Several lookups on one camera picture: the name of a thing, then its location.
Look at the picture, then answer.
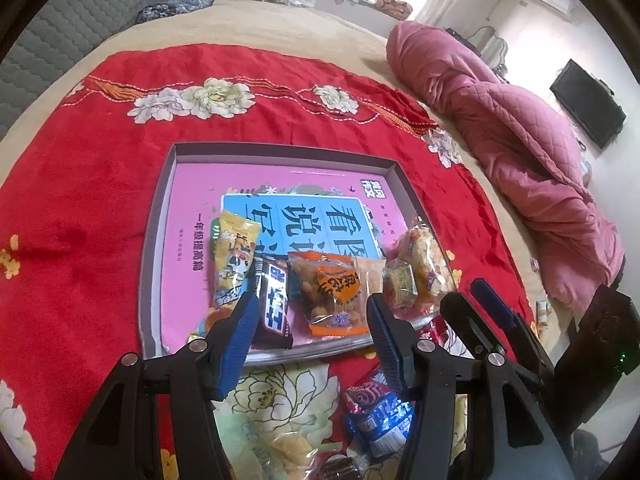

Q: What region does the blue floral pillow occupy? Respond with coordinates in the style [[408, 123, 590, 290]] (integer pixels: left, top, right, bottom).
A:
[[136, 0, 216, 25]]

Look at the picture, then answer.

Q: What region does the blue snack packet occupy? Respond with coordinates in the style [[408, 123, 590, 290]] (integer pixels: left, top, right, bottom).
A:
[[342, 395, 416, 463]]

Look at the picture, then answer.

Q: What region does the dark brown chocolate packet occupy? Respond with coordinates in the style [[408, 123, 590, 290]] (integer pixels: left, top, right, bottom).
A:
[[248, 255, 294, 351]]

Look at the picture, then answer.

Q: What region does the small brown snack packet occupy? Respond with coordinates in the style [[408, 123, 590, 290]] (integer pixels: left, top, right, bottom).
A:
[[320, 457, 363, 480]]

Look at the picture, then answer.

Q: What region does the yellow snack packet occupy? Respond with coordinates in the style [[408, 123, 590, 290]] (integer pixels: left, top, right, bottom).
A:
[[212, 210, 261, 311]]

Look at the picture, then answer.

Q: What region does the red snack packet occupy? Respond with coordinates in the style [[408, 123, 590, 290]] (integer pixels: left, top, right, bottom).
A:
[[345, 317, 463, 411]]

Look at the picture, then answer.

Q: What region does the white chair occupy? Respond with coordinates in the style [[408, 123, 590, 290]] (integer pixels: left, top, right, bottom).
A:
[[467, 25, 508, 73]]

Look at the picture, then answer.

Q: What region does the grey cardboard box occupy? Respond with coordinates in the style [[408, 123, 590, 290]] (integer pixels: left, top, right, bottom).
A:
[[139, 142, 428, 367]]

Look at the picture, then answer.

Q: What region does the folded orange blanket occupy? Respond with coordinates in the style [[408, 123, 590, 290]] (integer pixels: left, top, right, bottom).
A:
[[375, 0, 415, 18]]

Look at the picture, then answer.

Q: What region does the clear bread packet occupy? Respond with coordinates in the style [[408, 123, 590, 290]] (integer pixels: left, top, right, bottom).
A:
[[395, 217, 456, 311]]

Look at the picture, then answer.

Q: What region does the peach wafer packet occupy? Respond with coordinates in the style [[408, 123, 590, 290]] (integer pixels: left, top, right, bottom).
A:
[[352, 256, 388, 301]]

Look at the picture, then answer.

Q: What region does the red floral blanket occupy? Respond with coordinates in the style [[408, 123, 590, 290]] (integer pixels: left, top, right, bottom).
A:
[[0, 42, 533, 480]]

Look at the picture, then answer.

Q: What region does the black television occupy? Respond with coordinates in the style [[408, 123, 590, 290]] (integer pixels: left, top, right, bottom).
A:
[[550, 59, 627, 150]]

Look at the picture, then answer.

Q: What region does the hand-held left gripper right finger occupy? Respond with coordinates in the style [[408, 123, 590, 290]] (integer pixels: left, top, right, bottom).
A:
[[366, 294, 576, 480]]

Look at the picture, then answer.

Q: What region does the pink quilt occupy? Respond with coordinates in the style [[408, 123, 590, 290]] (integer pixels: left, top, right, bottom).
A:
[[385, 21, 626, 313]]

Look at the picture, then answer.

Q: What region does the beige bed sheet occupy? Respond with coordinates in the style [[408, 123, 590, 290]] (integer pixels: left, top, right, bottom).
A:
[[0, 0, 566, 361]]

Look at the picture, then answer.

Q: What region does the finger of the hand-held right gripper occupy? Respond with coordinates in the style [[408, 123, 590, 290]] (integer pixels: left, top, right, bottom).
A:
[[439, 291, 508, 361], [470, 279, 557, 391]]

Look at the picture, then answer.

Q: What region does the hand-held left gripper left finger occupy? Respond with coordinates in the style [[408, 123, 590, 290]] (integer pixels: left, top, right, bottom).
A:
[[52, 290, 258, 480]]

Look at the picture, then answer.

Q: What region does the pink and blue book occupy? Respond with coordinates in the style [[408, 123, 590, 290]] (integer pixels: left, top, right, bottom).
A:
[[160, 162, 416, 356]]

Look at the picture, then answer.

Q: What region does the clear green cake packet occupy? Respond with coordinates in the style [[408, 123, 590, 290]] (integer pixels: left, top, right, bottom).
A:
[[382, 257, 421, 311]]

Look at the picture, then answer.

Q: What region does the grey quilted headboard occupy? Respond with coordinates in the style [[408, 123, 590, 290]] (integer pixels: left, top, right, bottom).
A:
[[0, 0, 181, 141]]

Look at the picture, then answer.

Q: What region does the orange peanut packet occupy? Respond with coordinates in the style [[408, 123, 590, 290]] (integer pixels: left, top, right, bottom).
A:
[[287, 252, 371, 338]]

